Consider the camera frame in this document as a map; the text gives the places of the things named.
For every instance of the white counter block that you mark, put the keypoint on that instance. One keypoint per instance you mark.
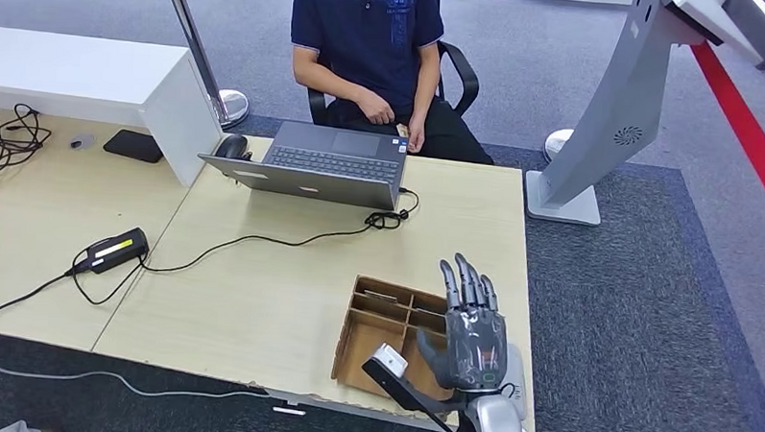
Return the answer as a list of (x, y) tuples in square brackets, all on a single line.
[(76, 70)]

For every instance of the black rectangular pad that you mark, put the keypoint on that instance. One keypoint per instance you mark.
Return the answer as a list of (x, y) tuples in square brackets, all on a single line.
[(133, 146)]

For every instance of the wooden compartment tray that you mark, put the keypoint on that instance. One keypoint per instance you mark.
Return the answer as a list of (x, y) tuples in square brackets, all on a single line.
[(365, 354)]

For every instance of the grey laptop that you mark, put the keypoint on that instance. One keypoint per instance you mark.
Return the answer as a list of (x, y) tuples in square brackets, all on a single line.
[(333, 162)]

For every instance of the black computer mouse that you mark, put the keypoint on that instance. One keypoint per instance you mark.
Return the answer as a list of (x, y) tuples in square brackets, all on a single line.
[(232, 146)]

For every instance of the black power brick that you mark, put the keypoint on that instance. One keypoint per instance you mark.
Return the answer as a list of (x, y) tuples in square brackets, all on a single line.
[(117, 251)]

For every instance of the red barrier belt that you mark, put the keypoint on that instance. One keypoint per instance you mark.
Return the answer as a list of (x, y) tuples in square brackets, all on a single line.
[(742, 125)]

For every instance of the person's right forearm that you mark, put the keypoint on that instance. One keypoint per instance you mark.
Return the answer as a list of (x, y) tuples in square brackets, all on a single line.
[(327, 79)]

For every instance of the person's right hand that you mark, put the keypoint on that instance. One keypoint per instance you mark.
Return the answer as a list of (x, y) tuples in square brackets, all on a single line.
[(377, 107)]

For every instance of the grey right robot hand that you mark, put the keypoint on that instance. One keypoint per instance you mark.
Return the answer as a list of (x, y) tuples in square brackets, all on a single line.
[(476, 351)]

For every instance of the person's left hand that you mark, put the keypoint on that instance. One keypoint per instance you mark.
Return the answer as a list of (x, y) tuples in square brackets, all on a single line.
[(416, 134)]

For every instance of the person's left forearm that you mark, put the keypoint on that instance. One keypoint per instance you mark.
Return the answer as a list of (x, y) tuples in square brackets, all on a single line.
[(425, 82)]

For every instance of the small white tab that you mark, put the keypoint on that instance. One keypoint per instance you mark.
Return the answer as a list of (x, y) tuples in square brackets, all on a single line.
[(290, 410)]

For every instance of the person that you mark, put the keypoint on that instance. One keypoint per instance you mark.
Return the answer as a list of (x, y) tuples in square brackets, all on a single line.
[(363, 35)]

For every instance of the small grey round object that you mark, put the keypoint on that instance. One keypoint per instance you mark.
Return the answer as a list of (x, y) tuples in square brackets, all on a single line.
[(83, 142)]

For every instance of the dark blue area rug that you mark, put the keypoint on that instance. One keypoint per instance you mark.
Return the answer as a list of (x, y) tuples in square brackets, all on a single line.
[(608, 311)]

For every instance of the grey kiosk stand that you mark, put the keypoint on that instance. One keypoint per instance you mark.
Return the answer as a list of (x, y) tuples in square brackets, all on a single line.
[(615, 108)]

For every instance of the grey floor object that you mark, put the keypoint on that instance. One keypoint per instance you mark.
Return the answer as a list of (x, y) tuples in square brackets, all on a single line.
[(19, 429)]

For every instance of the chrome stanchion base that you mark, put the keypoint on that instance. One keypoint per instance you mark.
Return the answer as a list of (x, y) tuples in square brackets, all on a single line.
[(555, 144)]

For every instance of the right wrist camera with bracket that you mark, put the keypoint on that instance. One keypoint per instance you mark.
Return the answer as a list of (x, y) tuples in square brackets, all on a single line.
[(390, 361)]

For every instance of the black office chair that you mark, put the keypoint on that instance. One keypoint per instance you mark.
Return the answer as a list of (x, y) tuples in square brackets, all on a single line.
[(467, 77)]

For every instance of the chrome stanchion post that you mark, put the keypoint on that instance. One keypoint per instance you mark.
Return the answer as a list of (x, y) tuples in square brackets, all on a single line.
[(230, 104)]

